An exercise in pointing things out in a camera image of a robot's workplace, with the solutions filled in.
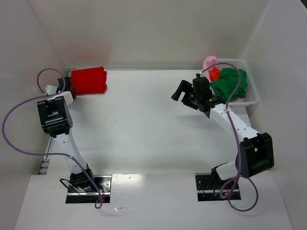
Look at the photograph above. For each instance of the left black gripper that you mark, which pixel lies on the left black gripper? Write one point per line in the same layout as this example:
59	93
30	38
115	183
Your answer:
66	84

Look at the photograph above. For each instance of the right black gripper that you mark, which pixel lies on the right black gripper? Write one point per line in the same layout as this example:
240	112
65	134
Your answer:
190	96

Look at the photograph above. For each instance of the red t-shirt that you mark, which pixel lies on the red t-shirt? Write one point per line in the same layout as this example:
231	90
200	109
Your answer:
89	81

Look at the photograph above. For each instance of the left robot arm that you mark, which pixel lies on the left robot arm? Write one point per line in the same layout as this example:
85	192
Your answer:
56	121

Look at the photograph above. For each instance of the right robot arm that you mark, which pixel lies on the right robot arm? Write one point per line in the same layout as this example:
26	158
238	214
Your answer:
256	149

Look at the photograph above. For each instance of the orange t-shirt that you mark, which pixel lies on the orange t-shirt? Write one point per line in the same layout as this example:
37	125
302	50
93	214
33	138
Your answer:
214	74

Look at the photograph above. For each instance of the pink t-shirt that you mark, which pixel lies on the pink t-shirt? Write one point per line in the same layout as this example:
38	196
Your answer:
209	61

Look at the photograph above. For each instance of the green t-shirt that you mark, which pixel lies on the green t-shirt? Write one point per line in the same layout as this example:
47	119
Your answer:
228	79

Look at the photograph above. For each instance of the white plastic basket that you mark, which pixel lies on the white plastic basket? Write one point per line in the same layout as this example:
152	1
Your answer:
252	96

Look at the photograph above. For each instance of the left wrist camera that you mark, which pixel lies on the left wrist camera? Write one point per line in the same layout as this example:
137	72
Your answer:
50	89

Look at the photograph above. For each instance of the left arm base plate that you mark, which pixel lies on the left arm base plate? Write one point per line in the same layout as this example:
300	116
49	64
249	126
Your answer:
77	195

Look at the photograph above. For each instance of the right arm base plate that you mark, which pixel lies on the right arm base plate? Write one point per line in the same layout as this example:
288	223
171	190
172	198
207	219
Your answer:
208	189

